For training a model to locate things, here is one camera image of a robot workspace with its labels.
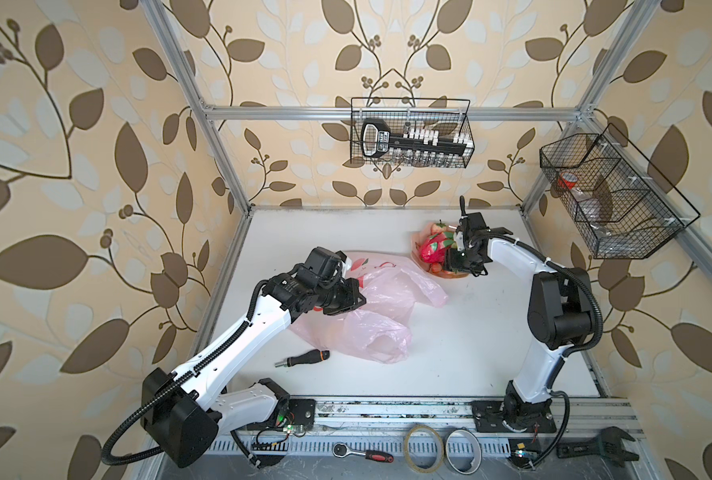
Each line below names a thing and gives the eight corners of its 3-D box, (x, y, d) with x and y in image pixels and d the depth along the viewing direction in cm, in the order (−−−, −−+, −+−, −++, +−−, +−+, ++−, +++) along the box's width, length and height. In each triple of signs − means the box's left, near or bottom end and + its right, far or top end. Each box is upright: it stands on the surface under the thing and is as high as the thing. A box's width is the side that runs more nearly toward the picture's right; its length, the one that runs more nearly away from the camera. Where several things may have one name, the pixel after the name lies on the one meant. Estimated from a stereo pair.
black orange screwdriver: (277, 369, 84) (274, 365, 81) (277, 360, 85) (274, 356, 83) (330, 359, 85) (328, 356, 83) (329, 351, 87) (328, 347, 85)
